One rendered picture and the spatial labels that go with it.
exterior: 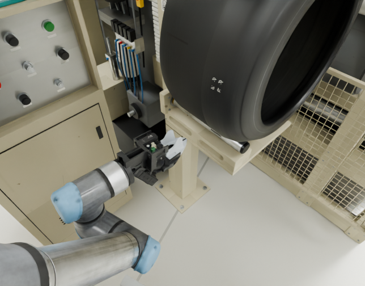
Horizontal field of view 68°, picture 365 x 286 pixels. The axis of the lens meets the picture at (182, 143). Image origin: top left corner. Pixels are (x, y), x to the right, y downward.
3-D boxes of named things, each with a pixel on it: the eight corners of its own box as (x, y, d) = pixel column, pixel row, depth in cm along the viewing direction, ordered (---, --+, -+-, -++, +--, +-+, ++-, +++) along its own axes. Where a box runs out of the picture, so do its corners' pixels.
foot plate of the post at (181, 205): (155, 187, 183) (155, 185, 182) (183, 165, 195) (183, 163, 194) (181, 214, 170) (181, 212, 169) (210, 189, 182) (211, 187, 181)
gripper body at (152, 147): (172, 144, 64) (130, 168, 58) (169, 168, 70) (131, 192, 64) (152, 127, 68) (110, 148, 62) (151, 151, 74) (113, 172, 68)
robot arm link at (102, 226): (106, 260, 64) (99, 236, 56) (71, 236, 67) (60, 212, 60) (127, 234, 69) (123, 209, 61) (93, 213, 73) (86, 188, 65)
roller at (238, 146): (178, 101, 108) (170, 105, 106) (180, 92, 105) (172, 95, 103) (247, 151, 91) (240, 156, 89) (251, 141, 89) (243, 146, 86)
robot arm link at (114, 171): (115, 202, 62) (97, 180, 66) (132, 192, 64) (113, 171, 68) (113, 183, 57) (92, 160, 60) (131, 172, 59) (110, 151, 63)
